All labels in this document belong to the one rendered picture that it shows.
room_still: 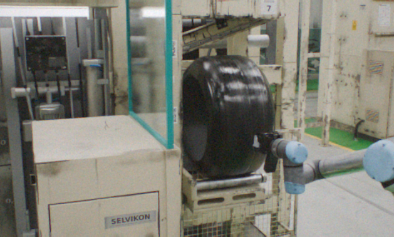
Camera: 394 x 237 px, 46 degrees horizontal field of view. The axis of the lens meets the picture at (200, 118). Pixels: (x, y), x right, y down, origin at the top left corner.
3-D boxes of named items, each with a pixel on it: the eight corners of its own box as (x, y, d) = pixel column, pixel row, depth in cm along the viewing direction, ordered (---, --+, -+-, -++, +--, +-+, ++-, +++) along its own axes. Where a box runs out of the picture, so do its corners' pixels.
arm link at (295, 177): (315, 189, 176) (314, 160, 175) (296, 196, 169) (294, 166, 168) (298, 186, 182) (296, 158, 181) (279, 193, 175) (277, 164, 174)
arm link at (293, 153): (291, 167, 166) (289, 143, 166) (276, 162, 177) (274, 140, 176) (311, 164, 169) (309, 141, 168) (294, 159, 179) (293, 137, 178)
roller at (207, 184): (189, 186, 214) (192, 193, 211) (191, 179, 211) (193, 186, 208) (258, 177, 226) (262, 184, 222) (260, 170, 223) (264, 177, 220)
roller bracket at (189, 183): (191, 202, 206) (190, 180, 204) (166, 174, 242) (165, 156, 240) (198, 200, 207) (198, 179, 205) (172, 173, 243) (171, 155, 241)
